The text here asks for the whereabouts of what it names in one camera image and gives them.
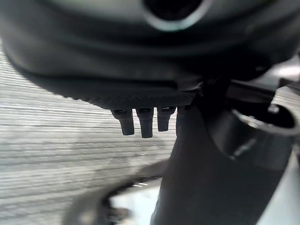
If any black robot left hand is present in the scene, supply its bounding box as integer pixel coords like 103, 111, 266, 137
0, 0, 300, 225

